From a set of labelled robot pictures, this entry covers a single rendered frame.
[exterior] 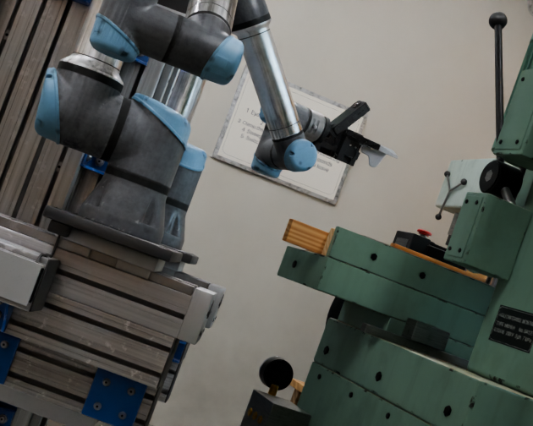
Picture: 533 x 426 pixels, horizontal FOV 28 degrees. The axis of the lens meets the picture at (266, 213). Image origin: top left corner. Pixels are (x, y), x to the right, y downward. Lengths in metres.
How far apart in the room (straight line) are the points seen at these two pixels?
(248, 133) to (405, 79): 0.83
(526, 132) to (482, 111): 3.62
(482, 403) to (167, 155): 0.67
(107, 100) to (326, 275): 0.47
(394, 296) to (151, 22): 0.65
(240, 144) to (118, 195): 3.14
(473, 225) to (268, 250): 3.30
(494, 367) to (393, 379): 0.16
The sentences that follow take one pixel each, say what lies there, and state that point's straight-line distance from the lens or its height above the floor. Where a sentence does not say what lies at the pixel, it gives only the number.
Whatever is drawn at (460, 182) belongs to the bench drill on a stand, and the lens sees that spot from 4.46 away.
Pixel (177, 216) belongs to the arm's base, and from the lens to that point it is 2.31.
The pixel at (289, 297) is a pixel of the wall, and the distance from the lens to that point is 5.03.
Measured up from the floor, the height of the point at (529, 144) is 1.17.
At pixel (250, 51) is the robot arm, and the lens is 2.40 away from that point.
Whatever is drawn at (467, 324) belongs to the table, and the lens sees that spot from 1.94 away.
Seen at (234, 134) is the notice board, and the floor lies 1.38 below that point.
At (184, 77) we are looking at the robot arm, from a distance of 2.46.
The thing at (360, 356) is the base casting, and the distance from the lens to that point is 1.88.
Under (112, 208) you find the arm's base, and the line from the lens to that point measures 1.79.
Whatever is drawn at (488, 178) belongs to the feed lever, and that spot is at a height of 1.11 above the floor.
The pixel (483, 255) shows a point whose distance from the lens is 1.74.
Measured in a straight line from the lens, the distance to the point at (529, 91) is 1.77.
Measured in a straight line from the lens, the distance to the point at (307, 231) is 1.83.
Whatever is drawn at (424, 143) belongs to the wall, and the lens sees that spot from 5.22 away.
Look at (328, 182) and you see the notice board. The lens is 5.03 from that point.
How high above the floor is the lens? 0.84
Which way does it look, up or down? 3 degrees up
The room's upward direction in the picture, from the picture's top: 20 degrees clockwise
